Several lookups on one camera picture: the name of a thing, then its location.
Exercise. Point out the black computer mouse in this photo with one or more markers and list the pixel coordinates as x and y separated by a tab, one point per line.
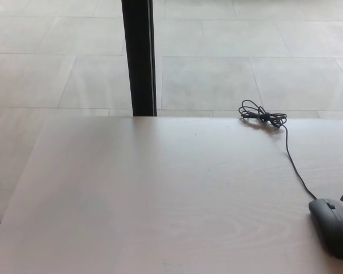
335	229

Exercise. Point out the black vertical post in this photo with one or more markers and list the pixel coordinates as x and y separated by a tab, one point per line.
136	57

